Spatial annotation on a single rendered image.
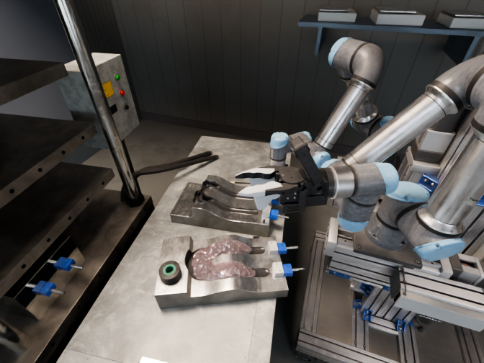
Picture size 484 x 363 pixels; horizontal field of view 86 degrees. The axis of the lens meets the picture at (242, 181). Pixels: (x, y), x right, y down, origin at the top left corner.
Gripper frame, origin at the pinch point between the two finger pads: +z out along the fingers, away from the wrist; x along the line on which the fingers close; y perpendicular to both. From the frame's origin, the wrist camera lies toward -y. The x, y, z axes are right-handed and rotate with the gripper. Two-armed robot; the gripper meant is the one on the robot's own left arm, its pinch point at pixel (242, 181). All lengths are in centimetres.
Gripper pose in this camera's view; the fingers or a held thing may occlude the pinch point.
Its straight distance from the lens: 57.6
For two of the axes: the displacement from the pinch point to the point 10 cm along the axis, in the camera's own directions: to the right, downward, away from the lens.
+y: 0.2, 8.5, 5.3
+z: -9.9, 0.8, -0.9
